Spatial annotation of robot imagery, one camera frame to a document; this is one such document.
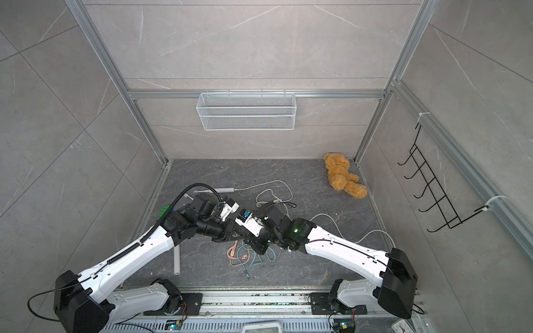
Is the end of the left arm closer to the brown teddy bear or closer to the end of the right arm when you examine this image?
the end of the right arm

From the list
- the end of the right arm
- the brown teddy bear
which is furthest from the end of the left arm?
the brown teddy bear

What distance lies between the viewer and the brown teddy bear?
95cm
